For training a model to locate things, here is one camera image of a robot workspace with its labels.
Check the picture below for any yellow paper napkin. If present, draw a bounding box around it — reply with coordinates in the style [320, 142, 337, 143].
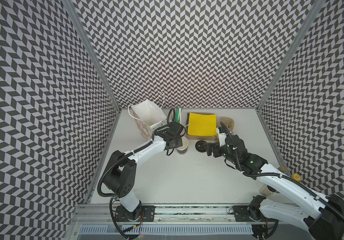
[188, 113, 217, 137]

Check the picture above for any aluminium left corner post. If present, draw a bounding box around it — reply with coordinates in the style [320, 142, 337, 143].
[62, 0, 121, 112]

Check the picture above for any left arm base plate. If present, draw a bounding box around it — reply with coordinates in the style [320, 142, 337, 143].
[114, 205, 156, 222]

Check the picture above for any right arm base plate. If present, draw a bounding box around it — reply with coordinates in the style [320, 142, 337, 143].
[232, 205, 267, 223]

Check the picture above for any green wrapped straw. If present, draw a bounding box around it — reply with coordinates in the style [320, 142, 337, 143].
[174, 108, 181, 123]

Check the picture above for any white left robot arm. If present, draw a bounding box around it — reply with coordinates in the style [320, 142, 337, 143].
[97, 121, 187, 214]

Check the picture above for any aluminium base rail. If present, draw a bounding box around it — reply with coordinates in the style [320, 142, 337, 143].
[64, 203, 312, 240]

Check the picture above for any white patterned gift bag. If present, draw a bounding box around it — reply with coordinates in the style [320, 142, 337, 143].
[127, 93, 167, 141]

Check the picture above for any aluminium frame corner post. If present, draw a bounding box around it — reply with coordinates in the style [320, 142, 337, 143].
[256, 0, 326, 113]

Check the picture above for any brown pulp cup carrier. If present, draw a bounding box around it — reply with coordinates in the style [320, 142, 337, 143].
[217, 117, 235, 135]

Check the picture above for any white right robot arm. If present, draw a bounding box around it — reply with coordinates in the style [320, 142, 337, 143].
[196, 127, 344, 240]

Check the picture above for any black takeout coffee cup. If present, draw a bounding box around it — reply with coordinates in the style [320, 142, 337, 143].
[177, 137, 189, 155]

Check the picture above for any brown cardboard napkin box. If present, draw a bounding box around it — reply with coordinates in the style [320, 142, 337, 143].
[186, 112, 217, 141]

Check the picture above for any black plastic cup lid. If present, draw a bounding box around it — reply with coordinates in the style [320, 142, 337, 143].
[195, 140, 208, 153]

